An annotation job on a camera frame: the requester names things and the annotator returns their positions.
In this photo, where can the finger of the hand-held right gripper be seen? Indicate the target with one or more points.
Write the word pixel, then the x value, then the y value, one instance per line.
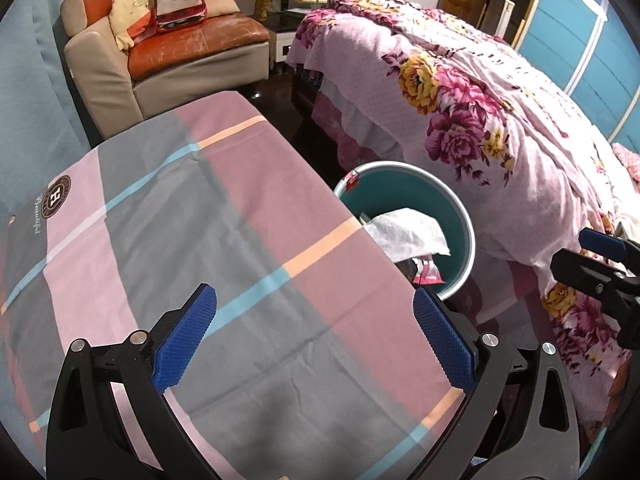
pixel 605 244
pixel 595 272

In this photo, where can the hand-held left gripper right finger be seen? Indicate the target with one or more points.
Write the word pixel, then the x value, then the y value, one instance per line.
pixel 445 337

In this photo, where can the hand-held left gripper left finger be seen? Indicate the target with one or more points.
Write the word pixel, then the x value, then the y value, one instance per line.
pixel 185 335

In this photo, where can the white tissue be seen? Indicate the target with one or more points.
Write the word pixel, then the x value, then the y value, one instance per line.
pixel 410 232

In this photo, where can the teal trash bin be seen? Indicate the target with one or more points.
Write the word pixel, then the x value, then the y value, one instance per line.
pixel 425 190

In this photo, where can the checked tablecloth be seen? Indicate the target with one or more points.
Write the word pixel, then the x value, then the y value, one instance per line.
pixel 200 220

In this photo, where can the floral pink blanket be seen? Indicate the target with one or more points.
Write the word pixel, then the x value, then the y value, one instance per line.
pixel 500 135

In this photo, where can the red bin tag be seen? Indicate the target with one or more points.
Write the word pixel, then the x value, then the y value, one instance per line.
pixel 352 180

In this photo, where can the blue wardrobe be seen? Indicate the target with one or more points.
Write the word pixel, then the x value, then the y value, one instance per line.
pixel 575 35

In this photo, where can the beige orange sofa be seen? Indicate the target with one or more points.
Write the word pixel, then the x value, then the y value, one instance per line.
pixel 190 50

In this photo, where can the black side table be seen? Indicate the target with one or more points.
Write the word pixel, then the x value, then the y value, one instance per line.
pixel 282 35

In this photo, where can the yellow pillow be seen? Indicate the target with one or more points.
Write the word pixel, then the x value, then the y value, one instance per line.
pixel 130 15

